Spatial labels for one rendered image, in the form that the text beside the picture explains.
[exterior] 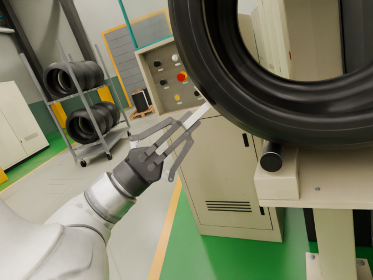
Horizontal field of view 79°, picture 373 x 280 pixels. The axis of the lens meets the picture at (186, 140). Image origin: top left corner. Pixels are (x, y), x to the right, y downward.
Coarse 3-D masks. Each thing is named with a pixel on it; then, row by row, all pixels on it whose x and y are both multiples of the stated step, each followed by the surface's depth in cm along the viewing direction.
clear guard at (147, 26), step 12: (120, 0) 113; (132, 0) 111; (144, 0) 108; (156, 0) 106; (132, 12) 113; (144, 12) 111; (156, 12) 109; (168, 12) 106; (132, 24) 116; (144, 24) 113; (156, 24) 111; (168, 24) 109; (132, 36) 118; (144, 36) 116; (156, 36) 114; (168, 36) 110
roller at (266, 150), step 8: (264, 144) 53; (272, 144) 50; (264, 152) 49; (272, 152) 47; (280, 152) 48; (264, 160) 48; (272, 160) 47; (280, 160) 47; (264, 168) 48; (272, 168) 48
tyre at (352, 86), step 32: (192, 0) 40; (224, 0) 62; (192, 32) 42; (224, 32) 66; (192, 64) 45; (224, 64) 67; (256, 64) 67; (224, 96) 45; (256, 96) 67; (288, 96) 66; (320, 96) 63; (352, 96) 59; (256, 128) 46; (288, 128) 43; (320, 128) 40; (352, 128) 38
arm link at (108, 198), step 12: (96, 180) 44; (108, 180) 42; (96, 192) 41; (108, 192) 41; (120, 192) 41; (96, 204) 40; (108, 204) 40; (120, 204) 41; (132, 204) 43; (108, 216) 41; (120, 216) 43
